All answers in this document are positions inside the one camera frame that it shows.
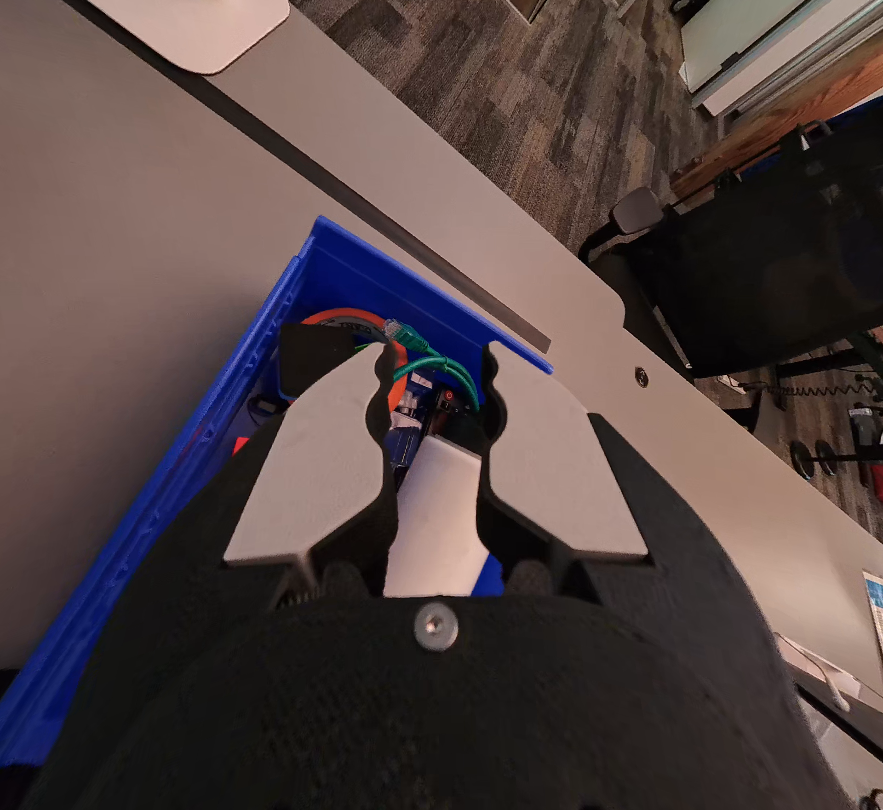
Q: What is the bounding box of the wooden cabinet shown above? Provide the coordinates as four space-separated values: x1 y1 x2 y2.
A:
671 50 883 205

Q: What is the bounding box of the printed paper sheet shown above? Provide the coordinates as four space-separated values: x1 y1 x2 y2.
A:
861 570 883 661

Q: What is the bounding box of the blue small packet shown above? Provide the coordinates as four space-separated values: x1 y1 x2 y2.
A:
386 372 437 474

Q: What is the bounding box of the green network cable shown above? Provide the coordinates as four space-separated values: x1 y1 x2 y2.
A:
383 319 482 412

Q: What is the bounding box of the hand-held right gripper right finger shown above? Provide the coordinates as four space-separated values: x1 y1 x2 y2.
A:
476 343 651 566

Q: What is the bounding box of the black plastic part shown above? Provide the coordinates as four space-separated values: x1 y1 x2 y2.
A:
278 323 361 405

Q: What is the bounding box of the white cable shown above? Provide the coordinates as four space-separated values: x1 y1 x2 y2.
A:
774 632 854 716

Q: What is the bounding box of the blue plastic bin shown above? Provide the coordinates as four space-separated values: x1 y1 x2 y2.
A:
0 215 554 766

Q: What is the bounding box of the black device with red switch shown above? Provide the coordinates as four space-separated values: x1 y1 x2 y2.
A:
431 388 485 440

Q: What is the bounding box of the white monitor stand base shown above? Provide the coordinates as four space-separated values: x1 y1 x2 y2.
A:
0 0 291 77

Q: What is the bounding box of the white rectangular box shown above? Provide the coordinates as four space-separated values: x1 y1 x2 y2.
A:
383 434 495 598

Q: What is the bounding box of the white cabinet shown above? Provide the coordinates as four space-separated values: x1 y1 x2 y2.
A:
679 0 883 118

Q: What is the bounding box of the black office chair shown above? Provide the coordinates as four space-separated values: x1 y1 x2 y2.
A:
577 120 883 433

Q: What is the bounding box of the orange tape roll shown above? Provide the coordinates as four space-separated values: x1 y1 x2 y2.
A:
300 308 409 412

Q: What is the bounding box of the black wheeled base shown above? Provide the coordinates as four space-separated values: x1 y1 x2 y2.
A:
773 403 883 502

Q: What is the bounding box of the black coiled cable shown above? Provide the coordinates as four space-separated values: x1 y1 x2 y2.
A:
764 374 878 412

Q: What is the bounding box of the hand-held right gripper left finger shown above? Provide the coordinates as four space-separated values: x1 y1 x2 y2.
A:
222 344 401 593

